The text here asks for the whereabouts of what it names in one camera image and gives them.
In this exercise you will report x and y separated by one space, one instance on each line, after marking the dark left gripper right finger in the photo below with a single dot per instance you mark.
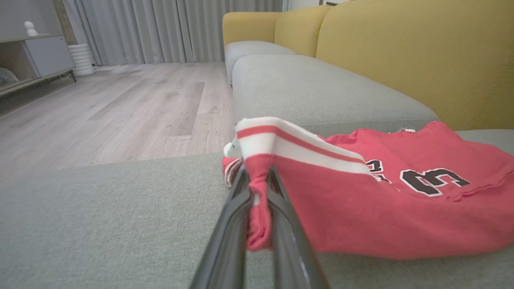
293 253

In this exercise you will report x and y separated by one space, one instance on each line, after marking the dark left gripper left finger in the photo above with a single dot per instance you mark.
229 241

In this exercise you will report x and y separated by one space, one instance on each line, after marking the red basketball jersey white trim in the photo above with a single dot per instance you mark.
361 208

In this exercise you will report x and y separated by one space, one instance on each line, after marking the small grey sofa seat cushion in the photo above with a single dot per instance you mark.
253 50

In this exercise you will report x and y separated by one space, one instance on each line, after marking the yellow sofa armrest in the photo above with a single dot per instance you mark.
249 26

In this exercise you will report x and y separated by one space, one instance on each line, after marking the grey pleated curtain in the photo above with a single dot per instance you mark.
172 28

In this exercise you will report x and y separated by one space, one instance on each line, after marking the small yellow sofa back cushion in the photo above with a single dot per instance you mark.
301 30

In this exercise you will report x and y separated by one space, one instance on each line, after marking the white ribbed round container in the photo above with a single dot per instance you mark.
81 60

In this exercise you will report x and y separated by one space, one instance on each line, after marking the large yellow sofa back cushion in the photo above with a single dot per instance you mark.
421 52

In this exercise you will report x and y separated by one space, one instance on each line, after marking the grey low cabinet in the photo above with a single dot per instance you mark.
48 54

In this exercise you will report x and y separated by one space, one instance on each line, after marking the small white figurine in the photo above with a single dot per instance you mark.
30 29

